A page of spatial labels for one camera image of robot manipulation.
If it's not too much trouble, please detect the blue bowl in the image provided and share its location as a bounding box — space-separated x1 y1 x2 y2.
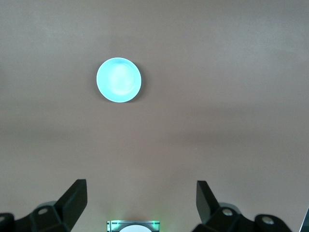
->
96 57 142 103

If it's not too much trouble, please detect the brown table cover sheet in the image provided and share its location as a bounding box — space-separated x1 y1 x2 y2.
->
0 0 309 232

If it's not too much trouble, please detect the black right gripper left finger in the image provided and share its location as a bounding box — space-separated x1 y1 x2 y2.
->
0 178 88 232

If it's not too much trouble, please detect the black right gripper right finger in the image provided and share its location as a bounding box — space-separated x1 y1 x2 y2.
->
192 180 295 232

